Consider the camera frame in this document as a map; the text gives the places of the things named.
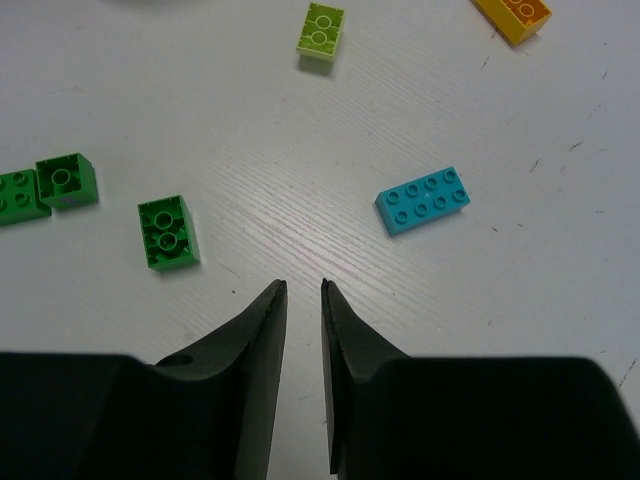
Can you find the dark green lego brick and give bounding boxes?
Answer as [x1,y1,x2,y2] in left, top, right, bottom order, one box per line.
[138,195,200,272]

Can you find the orange lego brick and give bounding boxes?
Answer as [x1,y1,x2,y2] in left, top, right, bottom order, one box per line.
[473,0,552,46]

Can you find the green stacked lego bricks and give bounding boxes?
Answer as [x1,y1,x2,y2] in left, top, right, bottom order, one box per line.
[1,152,99,227]

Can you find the large cyan lego brick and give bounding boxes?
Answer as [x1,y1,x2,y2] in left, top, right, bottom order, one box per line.
[375,167,470,237]

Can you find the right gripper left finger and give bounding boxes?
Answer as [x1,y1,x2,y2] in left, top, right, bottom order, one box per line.
[1,280,287,479]

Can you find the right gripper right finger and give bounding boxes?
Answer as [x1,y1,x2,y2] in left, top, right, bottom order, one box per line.
[321,280,639,479]

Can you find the lime green lego brick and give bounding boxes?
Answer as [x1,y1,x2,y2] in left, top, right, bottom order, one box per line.
[296,2,345,63]

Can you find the white round divided container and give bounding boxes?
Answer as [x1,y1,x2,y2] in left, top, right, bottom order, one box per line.
[111,0,164,8]

